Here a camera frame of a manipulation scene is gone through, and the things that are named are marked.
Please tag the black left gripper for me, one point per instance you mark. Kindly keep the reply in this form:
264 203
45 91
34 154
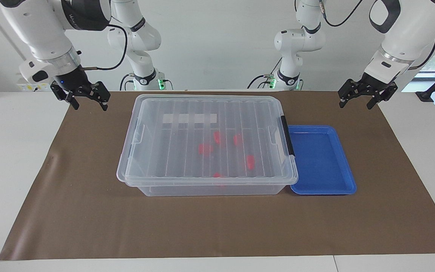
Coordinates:
372 86

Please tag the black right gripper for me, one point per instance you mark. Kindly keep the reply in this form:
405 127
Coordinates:
70 79

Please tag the clear plastic ribbed lid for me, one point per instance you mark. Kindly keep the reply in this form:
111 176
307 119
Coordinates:
187 158

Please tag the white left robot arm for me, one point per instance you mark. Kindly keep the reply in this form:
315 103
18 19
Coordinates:
406 41

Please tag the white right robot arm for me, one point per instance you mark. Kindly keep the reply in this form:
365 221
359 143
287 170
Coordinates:
43 34

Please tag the blue plastic tray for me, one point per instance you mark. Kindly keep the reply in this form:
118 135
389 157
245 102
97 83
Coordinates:
323 162

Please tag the clear plastic storage box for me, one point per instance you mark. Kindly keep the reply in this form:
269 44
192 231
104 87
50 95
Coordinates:
202 190

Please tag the brown paper table mat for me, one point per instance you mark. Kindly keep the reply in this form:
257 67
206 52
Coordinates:
127 226

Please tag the white wall power outlet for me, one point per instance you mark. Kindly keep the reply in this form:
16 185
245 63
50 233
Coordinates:
32 87

